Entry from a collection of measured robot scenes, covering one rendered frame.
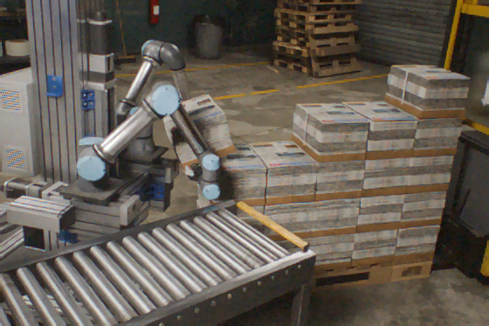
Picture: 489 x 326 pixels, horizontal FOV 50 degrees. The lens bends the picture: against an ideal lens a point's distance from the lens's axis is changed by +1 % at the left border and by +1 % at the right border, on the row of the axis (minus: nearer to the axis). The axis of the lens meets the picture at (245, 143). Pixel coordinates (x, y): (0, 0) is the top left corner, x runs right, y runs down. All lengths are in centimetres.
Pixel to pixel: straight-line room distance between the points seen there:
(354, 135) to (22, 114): 168
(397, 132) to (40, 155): 188
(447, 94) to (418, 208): 70
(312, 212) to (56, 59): 154
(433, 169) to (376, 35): 767
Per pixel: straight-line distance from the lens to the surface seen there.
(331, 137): 281
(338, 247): 315
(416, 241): 344
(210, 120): 261
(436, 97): 308
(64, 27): 251
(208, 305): 179
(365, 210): 312
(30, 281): 192
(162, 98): 216
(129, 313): 173
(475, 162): 379
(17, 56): 836
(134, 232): 214
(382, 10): 1069
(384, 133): 297
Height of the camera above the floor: 186
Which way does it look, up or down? 20 degrees down
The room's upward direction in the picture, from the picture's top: 4 degrees clockwise
